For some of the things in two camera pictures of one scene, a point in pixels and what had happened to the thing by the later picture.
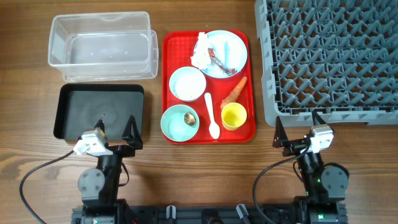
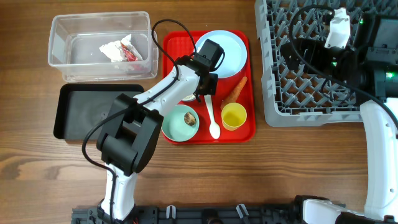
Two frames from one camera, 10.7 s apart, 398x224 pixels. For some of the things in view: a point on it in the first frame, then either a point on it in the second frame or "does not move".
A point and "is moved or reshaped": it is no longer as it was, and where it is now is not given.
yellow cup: (234, 115) does not move
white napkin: (201, 58) is moved or reshaped
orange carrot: (233, 96) does not move
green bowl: (180, 122) does not move
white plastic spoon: (214, 129) does not move
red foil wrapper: (229, 71) -> (129, 54)
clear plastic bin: (103, 46) does not move
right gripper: (280, 140) -> (313, 48)
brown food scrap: (189, 119) does not move
